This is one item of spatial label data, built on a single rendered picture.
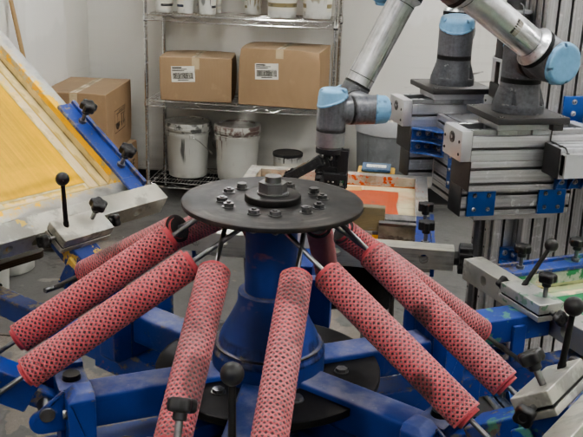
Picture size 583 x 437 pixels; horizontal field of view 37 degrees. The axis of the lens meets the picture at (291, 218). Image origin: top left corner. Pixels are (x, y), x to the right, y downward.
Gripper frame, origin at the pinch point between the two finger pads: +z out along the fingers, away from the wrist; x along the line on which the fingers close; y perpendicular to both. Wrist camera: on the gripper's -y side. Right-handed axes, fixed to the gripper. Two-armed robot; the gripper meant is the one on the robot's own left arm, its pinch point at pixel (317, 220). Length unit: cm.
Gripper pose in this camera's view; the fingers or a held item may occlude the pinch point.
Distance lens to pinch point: 231.0
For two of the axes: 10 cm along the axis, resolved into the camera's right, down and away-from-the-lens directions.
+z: -0.5, 9.5, 3.0
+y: 9.9, 0.9, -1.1
